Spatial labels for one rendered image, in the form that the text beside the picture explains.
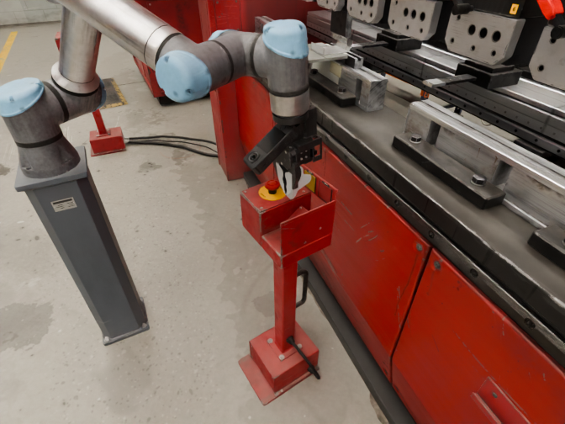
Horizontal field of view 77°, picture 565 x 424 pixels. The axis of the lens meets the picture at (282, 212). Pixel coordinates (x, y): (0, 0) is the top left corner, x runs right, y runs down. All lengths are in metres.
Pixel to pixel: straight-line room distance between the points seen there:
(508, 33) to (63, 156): 1.09
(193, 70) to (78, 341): 1.37
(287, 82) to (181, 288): 1.29
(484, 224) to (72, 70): 1.03
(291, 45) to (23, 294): 1.73
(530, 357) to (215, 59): 0.72
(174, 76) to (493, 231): 0.62
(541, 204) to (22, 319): 1.88
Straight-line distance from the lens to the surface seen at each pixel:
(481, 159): 0.87
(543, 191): 0.80
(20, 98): 1.12
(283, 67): 0.65
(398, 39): 1.40
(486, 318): 0.81
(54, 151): 1.17
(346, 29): 1.28
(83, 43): 1.06
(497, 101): 1.17
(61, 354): 1.75
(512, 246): 0.75
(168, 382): 1.52
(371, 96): 1.15
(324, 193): 0.88
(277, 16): 2.15
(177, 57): 0.59
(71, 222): 1.26
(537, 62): 0.76
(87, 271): 1.39
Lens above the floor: 1.31
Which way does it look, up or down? 38 degrees down
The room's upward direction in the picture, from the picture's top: straight up
